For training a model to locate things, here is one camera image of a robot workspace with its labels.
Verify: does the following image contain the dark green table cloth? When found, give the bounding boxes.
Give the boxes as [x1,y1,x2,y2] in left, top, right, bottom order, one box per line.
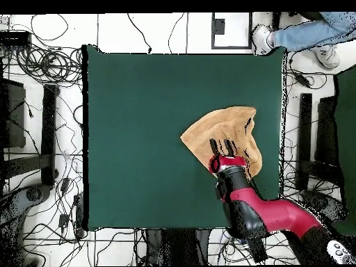
[81,44,289,232]

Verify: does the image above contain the black power adapter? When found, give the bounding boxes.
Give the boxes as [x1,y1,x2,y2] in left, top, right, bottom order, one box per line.
[293,72,312,88]

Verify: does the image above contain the coiled black cable bundle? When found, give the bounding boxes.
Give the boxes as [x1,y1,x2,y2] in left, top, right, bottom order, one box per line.
[16,45,84,84]

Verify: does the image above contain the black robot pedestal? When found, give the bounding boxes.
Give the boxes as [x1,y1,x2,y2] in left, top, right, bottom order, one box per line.
[144,228,211,266]

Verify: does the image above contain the gray floor frame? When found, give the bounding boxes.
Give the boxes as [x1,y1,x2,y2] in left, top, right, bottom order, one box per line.
[211,12,253,50]

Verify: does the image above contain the large black box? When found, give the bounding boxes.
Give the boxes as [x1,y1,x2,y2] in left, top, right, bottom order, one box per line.
[315,95,338,169]
[0,77,26,149]

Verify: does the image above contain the black stand crossbar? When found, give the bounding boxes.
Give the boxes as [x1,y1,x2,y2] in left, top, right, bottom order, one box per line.
[298,159,344,186]
[2,154,45,179]

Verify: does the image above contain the person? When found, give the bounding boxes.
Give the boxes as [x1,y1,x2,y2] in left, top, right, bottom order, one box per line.
[252,11,356,70]

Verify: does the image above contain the tan terry towel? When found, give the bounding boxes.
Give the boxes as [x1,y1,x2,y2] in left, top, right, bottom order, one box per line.
[179,106,264,181]

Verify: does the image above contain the flat black device box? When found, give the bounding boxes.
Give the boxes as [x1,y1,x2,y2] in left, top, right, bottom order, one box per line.
[0,30,32,48]

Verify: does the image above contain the black power strip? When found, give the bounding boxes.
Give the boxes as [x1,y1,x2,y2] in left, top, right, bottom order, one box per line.
[245,236,268,264]

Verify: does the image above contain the long black stand bar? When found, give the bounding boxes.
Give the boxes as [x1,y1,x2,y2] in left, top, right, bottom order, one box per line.
[295,92,313,191]
[40,83,60,186]

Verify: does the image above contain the black cable with plug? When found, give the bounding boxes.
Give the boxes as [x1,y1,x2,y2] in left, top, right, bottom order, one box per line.
[127,13,153,54]

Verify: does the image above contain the small gray floor plate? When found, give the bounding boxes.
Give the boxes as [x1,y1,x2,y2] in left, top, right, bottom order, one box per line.
[213,18,226,35]

